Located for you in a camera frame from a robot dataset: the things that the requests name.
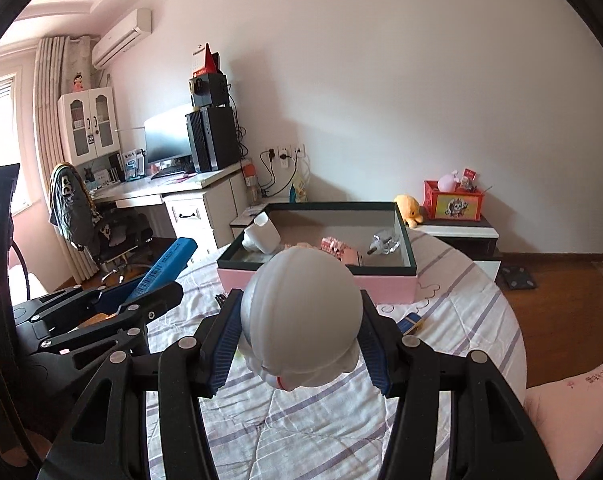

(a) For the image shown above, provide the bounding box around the pink pillow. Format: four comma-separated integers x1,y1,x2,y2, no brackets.
524,350,603,480

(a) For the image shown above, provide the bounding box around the orange-capped bottle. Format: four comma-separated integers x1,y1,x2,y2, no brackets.
242,157,260,206

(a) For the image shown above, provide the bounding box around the white nightstand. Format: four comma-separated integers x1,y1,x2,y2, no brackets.
230,202,270,248

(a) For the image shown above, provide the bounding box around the black computer monitor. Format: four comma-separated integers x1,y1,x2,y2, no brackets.
144,104,195,166

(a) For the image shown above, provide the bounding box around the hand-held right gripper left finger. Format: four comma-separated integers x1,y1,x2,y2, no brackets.
36,287,245,480

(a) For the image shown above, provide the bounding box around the red storage box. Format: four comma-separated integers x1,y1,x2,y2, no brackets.
423,180,483,221

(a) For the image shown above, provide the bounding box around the black office chair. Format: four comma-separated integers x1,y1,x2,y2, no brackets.
49,162,155,281

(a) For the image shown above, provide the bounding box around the white air conditioner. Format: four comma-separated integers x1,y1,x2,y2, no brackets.
92,8,152,70

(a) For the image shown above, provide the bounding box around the small clear glass bottle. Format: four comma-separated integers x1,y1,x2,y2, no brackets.
366,229,402,257

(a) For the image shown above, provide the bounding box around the black bathroom scale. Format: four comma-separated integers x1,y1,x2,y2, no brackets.
499,266,538,291

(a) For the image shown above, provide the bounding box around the blue barcode box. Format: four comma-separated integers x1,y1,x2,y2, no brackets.
116,237,198,311

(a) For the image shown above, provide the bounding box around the black speaker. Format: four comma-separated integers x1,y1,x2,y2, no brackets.
188,72,231,109

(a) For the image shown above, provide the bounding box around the white plastic cup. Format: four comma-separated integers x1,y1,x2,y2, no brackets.
242,211,282,254

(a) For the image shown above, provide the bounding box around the black and white low cabinet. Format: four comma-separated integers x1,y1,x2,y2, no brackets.
416,215,502,281

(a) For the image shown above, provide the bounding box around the striped white quilt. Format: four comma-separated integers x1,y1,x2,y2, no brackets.
146,230,527,480

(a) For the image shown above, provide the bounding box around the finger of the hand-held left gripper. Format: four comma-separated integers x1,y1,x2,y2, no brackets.
38,326,151,361
12,280,185,333

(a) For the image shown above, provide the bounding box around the yellow octopus plush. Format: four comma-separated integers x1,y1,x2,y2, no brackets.
394,194,425,228

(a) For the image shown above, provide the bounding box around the red desk calendar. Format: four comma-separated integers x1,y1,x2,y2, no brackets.
192,43,221,76

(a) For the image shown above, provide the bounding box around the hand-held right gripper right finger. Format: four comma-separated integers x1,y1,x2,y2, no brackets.
359,292,559,480

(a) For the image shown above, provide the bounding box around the blue and white box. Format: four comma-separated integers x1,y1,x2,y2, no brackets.
122,150,146,181

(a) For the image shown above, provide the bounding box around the black computer tower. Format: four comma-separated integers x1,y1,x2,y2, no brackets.
185,105,242,173

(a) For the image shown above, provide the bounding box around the pink box with dark rim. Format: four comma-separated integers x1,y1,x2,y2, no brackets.
216,201,419,306

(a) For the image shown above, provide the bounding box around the beige curtain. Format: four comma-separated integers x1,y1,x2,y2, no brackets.
34,35,100,281

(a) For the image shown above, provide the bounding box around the white figure night light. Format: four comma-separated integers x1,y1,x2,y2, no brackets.
239,247,362,391

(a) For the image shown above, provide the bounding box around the white desk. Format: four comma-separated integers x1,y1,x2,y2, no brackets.
84,160,255,256

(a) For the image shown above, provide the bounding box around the white glass-door cabinet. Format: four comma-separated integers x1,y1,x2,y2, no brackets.
56,86,121,166

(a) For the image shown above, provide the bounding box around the grey printed garment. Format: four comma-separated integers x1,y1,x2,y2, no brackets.
49,162,100,248

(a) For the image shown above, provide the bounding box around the pink patterned pouch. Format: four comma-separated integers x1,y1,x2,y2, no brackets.
321,236,365,266

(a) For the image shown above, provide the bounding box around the dark blue small box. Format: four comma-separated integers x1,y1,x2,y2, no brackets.
399,312,425,337

